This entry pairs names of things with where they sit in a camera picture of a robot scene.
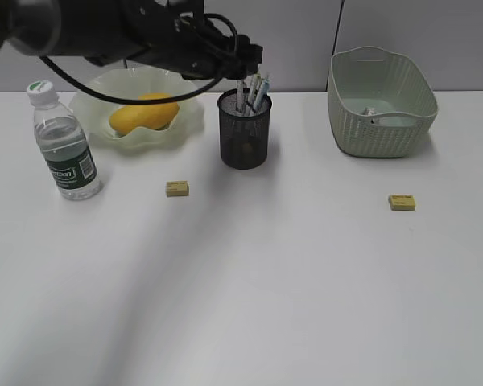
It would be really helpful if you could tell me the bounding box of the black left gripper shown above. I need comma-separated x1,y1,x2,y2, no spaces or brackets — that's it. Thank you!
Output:
124,1,263,80

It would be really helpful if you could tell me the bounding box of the beige grip white pen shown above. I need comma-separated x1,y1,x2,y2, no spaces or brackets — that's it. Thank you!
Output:
246,73,262,117

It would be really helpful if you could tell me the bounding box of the yellow mango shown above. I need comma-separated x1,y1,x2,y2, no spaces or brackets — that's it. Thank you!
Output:
109,102,180,136

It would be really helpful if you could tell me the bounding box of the grey grip white pen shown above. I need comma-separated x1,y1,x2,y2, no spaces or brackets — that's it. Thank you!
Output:
235,80,246,117

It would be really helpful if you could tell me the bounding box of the blue grip white pen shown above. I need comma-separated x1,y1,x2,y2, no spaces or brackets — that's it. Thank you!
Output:
252,74,270,115

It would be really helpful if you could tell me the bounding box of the clear water bottle green label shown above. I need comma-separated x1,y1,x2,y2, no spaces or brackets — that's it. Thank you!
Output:
27,80,102,201

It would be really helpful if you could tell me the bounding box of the waste paper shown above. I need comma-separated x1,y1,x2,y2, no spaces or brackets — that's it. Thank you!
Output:
361,107,377,117

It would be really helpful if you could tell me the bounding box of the yellow eraser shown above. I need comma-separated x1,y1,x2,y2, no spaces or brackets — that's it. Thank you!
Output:
388,194,416,211
241,142,254,155
165,181,190,198

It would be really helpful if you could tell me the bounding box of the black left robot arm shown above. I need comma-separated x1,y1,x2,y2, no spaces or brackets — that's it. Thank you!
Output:
0,0,263,80

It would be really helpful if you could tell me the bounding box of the pale green wavy glass plate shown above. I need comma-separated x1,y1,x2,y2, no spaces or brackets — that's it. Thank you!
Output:
69,67,204,153

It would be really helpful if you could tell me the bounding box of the black mesh pen holder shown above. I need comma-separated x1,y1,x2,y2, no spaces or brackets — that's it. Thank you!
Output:
217,89,272,170

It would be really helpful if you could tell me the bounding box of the pale green woven basket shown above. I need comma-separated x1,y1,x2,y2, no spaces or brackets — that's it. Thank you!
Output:
328,46,439,158

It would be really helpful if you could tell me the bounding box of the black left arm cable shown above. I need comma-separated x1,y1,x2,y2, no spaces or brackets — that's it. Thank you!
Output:
39,12,241,106

